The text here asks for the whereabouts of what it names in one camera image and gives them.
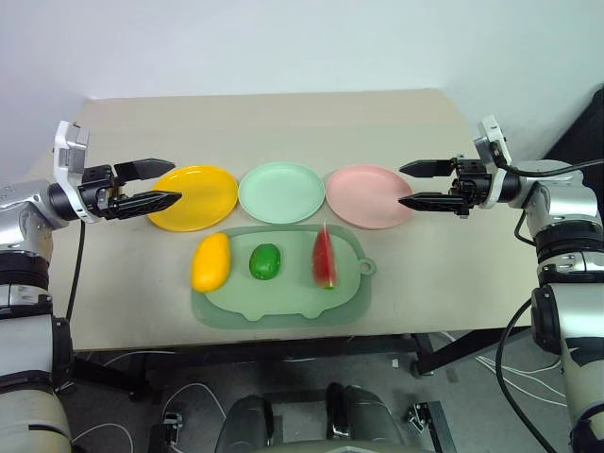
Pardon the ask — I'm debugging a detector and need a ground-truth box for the red watermelon slice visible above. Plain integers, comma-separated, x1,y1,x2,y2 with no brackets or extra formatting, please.
311,225,340,290

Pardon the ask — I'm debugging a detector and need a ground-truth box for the light green plate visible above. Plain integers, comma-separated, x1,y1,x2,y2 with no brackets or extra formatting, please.
237,161,327,224

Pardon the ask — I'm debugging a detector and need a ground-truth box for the black metal base bracket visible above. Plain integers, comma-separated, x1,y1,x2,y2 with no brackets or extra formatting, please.
149,409,186,453
404,400,457,453

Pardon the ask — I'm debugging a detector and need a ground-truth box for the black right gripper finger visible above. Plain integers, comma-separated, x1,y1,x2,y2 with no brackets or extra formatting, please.
399,159,457,179
398,191,468,216

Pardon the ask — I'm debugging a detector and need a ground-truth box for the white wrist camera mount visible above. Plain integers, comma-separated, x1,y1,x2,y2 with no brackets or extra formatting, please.
473,114,513,209
52,121,103,224

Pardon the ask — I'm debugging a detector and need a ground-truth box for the dark grey rounded shape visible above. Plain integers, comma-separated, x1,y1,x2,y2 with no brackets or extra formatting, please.
216,394,284,453
325,382,402,453

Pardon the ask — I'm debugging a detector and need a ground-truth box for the black table frame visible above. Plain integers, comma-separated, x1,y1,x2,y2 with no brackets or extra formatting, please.
70,331,534,402

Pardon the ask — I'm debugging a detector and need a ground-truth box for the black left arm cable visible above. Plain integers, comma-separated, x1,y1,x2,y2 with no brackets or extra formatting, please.
64,220,87,322

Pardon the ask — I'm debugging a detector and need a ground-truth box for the green lime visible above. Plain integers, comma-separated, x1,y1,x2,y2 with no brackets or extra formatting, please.
248,243,283,281

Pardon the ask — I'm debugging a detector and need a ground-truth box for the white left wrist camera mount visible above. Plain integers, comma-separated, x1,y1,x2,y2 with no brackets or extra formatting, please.
52,121,103,224

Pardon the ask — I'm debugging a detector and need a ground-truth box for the yellow plate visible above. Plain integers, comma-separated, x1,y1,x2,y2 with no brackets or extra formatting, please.
146,164,239,233

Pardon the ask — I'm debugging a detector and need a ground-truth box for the pink plate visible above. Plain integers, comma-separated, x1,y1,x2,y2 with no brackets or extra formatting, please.
325,164,415,231

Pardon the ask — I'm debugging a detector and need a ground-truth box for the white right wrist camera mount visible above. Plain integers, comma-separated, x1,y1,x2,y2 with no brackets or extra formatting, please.
473,114,513,209

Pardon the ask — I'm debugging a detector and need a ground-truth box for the white floor cable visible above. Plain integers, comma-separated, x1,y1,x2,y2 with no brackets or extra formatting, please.
474,351,567,408
70,380,228,453

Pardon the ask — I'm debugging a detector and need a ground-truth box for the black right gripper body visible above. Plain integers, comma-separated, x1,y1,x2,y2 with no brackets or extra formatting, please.
447,158,495,218

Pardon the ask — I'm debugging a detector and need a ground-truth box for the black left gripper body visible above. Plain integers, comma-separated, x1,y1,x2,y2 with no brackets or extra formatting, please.
77,163,126,221

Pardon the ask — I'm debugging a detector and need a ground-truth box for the black panel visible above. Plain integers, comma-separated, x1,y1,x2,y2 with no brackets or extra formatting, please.
542,83,604,164

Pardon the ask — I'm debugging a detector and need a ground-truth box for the green silicone mat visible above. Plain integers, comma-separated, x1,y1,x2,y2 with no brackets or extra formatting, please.
190,224,378,329

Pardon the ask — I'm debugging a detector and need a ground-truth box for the yellow mango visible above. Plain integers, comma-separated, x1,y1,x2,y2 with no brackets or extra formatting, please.
190,232,232,293

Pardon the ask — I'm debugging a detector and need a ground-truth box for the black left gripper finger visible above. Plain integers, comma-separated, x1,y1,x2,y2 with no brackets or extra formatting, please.
114,158,176,184
109,190,184,221

